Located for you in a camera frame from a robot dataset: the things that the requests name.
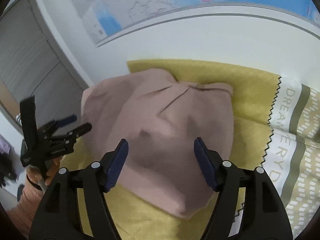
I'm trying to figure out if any patterned bed sheet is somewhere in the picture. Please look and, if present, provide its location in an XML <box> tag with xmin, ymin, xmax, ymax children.
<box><xmin>62</xmin><ymin>59</ymin><xmax>319</xmax><ymax>239</ymax></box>

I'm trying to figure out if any grey wardrobe door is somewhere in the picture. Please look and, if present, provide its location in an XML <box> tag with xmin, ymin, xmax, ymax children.
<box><xmin>1</xmin><ymin>0</ymin><xmax>88</xmax><ymax>134</ymax></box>

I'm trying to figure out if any orange ribbed sleeve forearm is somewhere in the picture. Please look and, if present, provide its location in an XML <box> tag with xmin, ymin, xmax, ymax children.
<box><xmin>7</xmin><ymin>176</ymin><xmax>44</xmax><ymax>239</ymax></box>

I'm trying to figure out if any person's left hand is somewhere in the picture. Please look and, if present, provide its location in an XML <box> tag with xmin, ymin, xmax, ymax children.
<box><xmin>27</xmin><ymin>157</ymin><xmax>61</xmax><ymax>186</ymax></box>

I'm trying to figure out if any pink zip jacket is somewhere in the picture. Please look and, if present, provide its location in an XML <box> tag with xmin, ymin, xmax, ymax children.
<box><xmin>81</xmin><ymin>69</ymin><xmax>234</xmax><ymax>219</ymax></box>

